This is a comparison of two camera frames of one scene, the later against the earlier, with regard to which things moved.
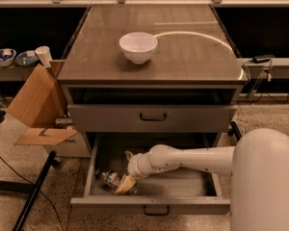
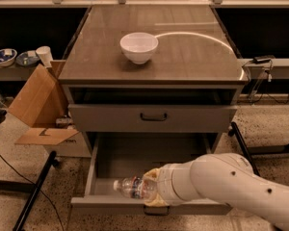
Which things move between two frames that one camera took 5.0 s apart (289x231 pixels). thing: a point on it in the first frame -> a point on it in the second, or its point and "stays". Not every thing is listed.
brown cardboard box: x=41 y=107 stays
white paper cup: x=43 y=54 stays
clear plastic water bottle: x=112 y=178 -> x=136 y=187
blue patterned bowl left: x=3 y=57 stays
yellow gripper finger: x=129 y=155 -> x=153 y=173
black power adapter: x=262 y=58 stays
